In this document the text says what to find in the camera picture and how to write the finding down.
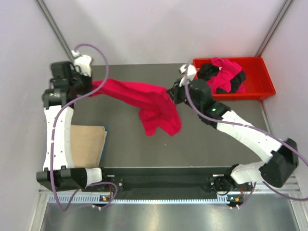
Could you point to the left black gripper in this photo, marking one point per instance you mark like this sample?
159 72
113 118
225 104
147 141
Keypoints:
88 79

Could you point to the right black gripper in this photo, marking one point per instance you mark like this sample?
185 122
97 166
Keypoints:
174 91

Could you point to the pink t shirt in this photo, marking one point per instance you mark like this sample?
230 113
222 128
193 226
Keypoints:
156 108

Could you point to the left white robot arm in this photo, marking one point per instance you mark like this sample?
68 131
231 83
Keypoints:
59 172

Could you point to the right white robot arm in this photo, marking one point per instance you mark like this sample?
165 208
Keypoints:
278 158

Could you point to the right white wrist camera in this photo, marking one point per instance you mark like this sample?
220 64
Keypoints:
188 73

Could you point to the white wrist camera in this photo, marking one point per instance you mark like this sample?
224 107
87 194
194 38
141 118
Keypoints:
188 73
82 63

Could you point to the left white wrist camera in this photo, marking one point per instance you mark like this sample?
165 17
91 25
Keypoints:
82 63

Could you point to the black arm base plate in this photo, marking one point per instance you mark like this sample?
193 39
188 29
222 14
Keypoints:
208 179

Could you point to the aluminium frame rail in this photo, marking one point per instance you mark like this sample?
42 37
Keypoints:
290 186

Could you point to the grey slotted cable duct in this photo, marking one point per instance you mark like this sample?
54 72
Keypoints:
103 198

